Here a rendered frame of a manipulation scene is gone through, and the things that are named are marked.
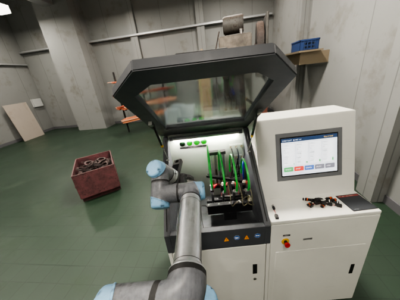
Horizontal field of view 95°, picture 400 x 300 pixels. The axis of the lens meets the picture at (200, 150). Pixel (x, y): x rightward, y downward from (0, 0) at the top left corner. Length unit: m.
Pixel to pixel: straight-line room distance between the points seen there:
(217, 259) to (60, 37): 9.80
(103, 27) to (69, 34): 1.33
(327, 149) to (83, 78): 9.35
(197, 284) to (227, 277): 1.18
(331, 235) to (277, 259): 0.40
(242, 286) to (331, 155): 1.18
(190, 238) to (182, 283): 0.12
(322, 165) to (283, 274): 0.86
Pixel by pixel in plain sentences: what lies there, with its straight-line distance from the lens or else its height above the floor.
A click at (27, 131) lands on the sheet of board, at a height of 0.35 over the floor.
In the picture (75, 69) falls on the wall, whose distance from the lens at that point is 9.96.
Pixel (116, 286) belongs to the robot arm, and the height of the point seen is 1.49.
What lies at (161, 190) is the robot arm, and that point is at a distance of 0.75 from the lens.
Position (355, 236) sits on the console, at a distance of 1.72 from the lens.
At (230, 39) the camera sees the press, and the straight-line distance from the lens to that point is 4.65.
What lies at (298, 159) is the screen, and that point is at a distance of 1.50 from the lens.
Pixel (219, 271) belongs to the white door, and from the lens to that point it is 1.62.
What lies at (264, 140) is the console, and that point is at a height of 1.42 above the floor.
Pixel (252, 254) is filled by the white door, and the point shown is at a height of 0.70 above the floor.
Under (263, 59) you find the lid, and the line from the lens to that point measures 0.69.
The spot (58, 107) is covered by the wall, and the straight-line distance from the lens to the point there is 12.04.
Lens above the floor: 1.90
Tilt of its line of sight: 23 degrees down
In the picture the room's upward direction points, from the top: 7 degrees counter-clockwise
